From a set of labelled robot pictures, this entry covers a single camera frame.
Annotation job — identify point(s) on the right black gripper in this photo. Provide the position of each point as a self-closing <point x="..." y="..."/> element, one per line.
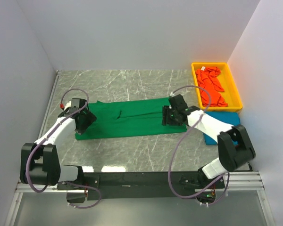
<point x="169" y="116"/>

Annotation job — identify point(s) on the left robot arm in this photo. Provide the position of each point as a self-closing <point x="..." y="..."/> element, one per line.
<point x="39" y="160"/>

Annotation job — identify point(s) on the green t-shirt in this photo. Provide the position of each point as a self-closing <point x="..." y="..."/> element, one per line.
<point x="128" y="119"/>

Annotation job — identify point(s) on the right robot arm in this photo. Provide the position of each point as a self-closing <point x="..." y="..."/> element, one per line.
<point x="234" y="145"/>

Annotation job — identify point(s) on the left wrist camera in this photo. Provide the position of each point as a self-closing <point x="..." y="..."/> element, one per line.
<point x="64" y="106"/>

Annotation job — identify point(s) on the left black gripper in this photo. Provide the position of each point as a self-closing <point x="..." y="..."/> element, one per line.
<point x="85" y="120"/>

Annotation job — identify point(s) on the black base beam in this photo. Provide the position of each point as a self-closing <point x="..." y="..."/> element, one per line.
<point x="115" y="185"/>

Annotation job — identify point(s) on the orange t-shirt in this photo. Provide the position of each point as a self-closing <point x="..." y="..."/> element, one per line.
<point x="207" y="79"/>

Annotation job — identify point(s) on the yellow plastic bin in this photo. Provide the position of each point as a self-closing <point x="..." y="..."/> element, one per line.
<point x="230" y="94"/>

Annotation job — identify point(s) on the blue folded t-shirt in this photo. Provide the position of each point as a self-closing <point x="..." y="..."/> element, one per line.
<point x="226" y="117"/>

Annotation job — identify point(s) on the aluminium frame rail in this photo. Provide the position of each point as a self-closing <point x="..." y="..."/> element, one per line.
<point x="239" y="181"/>

